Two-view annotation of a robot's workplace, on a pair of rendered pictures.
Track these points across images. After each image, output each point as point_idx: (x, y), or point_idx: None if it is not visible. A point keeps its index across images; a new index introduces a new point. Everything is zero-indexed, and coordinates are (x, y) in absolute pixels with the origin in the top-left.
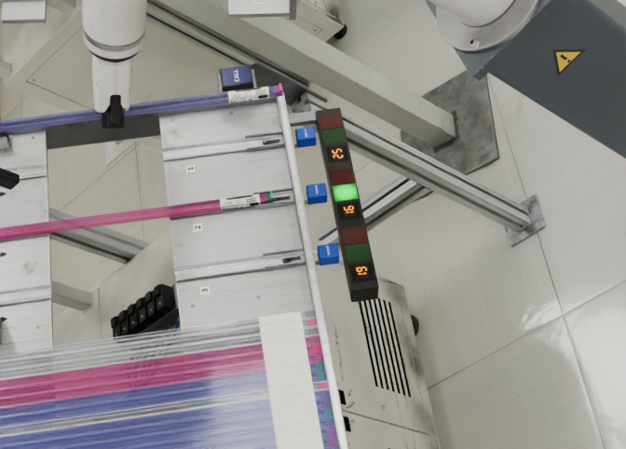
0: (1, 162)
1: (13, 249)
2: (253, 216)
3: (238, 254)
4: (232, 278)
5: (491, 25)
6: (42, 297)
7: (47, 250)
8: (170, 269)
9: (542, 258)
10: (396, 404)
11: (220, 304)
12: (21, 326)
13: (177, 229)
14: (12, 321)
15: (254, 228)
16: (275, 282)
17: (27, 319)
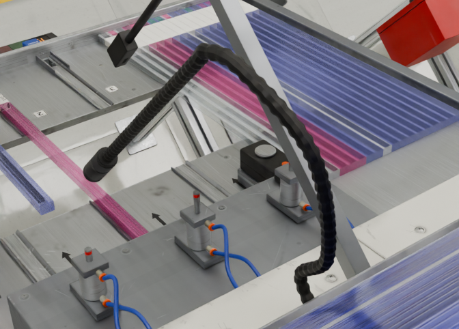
0: (11, 280)
1: (142, 211)
2: (9, 91)
3: (60, 86)
4: (89, 81)
5: None
6: (189, 168)
7: (127, 188)
8: None
9: None
10: None
11: (121, 78)
12: (233, 166)
13: (49, 123)
14: (233, 174)
15: (24, 87)
16: (80, 63)
17: (221, 166)
